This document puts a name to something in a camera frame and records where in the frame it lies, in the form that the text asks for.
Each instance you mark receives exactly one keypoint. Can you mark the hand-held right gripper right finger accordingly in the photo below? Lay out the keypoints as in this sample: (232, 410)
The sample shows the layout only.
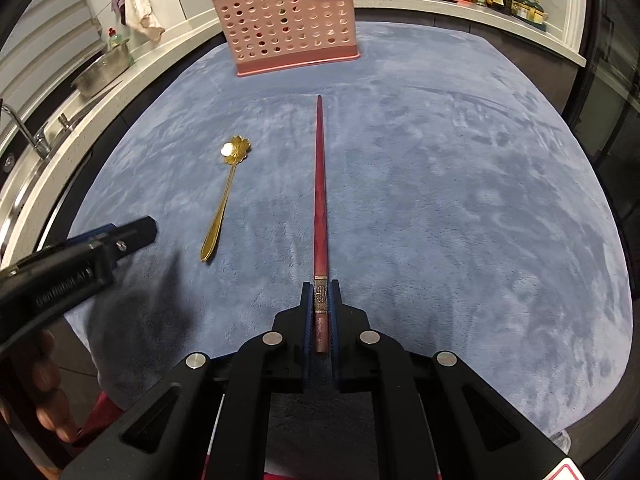
(336, 325)

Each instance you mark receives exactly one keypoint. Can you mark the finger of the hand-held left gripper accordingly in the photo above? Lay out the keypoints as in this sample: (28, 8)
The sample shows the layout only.
(132, 232)

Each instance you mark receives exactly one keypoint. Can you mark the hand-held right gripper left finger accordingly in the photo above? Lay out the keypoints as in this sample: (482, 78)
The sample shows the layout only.
(306, 325)

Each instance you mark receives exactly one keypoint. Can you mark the maroon chopstick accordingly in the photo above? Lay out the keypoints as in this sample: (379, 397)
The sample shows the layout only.
(319, 210)

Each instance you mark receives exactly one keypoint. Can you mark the gold flower spoon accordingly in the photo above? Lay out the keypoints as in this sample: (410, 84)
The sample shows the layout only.
(235, 150)

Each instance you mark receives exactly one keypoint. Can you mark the pink perforated utensil holder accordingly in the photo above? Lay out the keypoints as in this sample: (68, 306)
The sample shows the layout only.
(285, 25)

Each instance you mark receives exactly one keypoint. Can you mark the person's left hand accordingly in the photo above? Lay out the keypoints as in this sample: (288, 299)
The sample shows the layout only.
(45, 360)

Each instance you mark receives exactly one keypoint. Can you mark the steel sink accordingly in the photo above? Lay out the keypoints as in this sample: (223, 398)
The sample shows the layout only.
(20, 195)

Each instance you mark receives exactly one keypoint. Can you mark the chrome faucet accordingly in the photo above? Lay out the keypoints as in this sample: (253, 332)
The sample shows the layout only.
(30, 132)

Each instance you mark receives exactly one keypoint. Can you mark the blue-grey plush blanket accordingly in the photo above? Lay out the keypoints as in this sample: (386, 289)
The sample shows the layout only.
(450, 210)

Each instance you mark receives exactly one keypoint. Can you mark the steel colander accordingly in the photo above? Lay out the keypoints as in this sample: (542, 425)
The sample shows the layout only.
(100, 72)

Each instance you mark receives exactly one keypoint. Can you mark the green dish soap bottle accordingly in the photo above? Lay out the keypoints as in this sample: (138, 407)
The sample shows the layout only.
(116, 40)

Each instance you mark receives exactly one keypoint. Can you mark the pinkish white towel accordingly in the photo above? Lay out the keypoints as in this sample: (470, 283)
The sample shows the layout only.
(140, 5)

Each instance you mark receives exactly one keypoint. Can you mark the white window blind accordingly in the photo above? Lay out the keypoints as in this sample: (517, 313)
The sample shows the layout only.
(45, 20)

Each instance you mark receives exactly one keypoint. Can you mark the dark glass door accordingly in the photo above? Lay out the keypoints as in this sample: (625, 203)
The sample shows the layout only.
(610, 85)

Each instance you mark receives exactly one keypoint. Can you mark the small seasoning jars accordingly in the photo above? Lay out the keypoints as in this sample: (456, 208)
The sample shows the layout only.
(530, 10)

